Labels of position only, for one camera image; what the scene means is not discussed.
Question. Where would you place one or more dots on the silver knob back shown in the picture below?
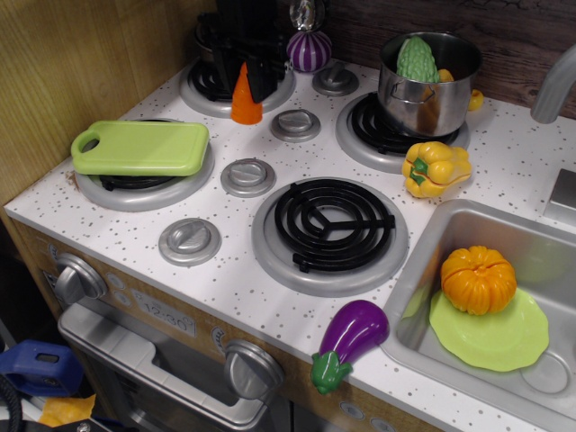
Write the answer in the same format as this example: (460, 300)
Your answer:
(335, 80)

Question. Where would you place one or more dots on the light green plastic plate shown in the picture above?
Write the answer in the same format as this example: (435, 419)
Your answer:
(500, 342)

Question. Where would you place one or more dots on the silver oven dial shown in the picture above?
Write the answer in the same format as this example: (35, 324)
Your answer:
(77, 280)
(250, 372)

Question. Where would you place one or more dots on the front right black burner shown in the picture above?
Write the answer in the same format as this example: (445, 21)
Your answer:
(330, 237)

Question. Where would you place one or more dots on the back right burner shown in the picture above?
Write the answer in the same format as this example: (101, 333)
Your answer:
(372, 143)

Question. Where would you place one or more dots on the small yellow toy behind pot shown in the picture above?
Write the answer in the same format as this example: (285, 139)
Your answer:
(476, 100)

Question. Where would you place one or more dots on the front left burner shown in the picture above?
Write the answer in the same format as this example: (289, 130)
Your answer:
(126, 193)

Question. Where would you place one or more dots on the blue device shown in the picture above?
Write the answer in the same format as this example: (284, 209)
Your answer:
(42, 369)

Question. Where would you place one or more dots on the hanging silver spoon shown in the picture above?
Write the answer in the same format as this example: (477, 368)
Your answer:
(307, 15)

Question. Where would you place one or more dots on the silver toy sink basin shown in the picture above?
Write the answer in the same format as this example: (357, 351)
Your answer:
(544, 261)

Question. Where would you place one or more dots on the silver oven dial left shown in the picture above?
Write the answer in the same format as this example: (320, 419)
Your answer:
(77, 280)

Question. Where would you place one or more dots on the back left burner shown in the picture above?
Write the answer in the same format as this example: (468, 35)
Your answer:
(222, 109)

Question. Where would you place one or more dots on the yellow cloth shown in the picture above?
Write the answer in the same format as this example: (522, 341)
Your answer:
(59, 411)

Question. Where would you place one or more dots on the orange toy carrot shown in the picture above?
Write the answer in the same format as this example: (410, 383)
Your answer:
(243, 108)

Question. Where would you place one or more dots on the green plastic cutting board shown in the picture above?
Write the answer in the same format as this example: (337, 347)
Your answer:
(140, 148)

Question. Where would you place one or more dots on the silver oven door handle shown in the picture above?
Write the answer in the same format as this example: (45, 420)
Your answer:
(156, 383)

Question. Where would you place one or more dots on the yellow toy bell pepper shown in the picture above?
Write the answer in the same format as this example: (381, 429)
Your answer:
(432, 167)

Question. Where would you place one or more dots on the silver oven dial right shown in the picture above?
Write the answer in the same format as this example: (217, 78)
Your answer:
(250, 372)

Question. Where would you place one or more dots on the orange toy inside pot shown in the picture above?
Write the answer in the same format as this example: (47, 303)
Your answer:
(445, 76)

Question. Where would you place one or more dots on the silver knob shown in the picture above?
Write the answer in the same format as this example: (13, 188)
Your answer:
(295, 126)
(189, 242)
(248, 177)
(335, 80)

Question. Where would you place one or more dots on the orange toy pumpkin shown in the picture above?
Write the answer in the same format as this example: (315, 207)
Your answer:
(478, 280)

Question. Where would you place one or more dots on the silver knob upper centre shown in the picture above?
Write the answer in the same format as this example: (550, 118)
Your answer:
(295, 126)

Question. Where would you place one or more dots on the purple toy eggplant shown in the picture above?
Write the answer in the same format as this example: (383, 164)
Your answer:
(357, 328)

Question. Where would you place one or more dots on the small lidded steel pot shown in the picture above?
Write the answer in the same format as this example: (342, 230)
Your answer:
(204, 49)

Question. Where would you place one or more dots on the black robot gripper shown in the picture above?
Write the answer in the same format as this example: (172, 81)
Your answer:
(244, 30)

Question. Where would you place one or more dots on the purple striped toy onion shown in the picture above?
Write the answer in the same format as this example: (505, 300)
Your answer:
(309, 51)

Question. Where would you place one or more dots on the steel cooking pot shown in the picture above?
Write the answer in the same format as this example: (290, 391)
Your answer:
(424, 108)

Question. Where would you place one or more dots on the silver knob front left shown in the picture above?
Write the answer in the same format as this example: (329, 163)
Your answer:
(189, 242)

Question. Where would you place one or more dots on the green toy bitter gourd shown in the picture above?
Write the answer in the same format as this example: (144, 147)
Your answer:
(416, 62)

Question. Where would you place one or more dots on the grey toy faucet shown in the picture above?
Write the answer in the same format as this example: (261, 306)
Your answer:
(555, 89)

